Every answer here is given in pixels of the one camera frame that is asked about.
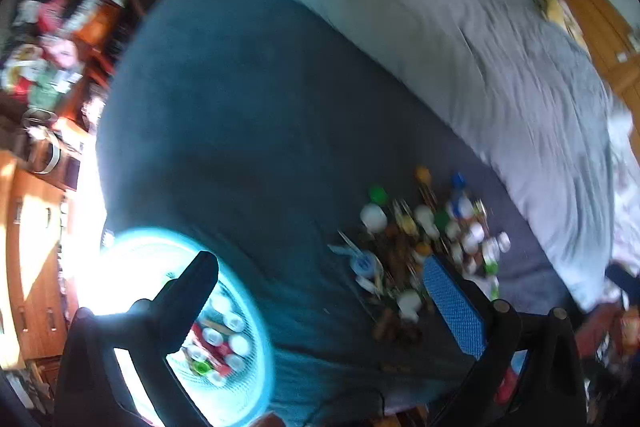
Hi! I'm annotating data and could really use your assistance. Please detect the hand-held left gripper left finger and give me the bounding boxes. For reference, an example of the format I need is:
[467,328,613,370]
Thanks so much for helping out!
[55,251,221,427]

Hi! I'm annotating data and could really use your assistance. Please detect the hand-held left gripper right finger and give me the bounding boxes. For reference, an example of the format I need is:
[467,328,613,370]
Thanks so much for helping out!
[422,254,586,427]

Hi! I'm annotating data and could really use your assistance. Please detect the layer of sorted bottle caps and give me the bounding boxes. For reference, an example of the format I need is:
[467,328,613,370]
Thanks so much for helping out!
[182,292,253,388]

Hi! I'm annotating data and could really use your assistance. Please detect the heap of mixed bottle caps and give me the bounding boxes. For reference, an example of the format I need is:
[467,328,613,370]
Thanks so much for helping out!
[327,167,513,343]

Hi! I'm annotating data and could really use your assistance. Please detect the light blue perforated plastic basket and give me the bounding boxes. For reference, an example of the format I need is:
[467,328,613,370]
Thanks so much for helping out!
[102,227,276,427]

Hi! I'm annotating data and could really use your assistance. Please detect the teal blanket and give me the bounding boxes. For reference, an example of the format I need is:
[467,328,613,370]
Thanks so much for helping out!
[95,0,501,427]

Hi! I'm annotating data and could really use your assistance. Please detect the wooden dresser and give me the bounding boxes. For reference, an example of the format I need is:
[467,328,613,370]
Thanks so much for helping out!
[0,147,88,370]

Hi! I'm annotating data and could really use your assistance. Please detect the reddish wooden side table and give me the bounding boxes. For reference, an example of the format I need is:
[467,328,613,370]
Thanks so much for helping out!
[50,0,146,142]

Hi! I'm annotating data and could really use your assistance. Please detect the grey quilt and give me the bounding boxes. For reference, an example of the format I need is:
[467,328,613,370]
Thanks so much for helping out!
[227,0,618,313]

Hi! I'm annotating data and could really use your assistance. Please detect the pink bag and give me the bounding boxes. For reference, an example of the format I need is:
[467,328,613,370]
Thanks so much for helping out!
[42,34,83,68]

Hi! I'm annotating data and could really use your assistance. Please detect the orange basket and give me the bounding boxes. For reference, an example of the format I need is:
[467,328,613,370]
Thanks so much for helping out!
[75,0,123,48]

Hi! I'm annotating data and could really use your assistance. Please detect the orange wooden headboard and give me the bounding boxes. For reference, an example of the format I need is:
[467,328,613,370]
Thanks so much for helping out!
[542,0,640,108]

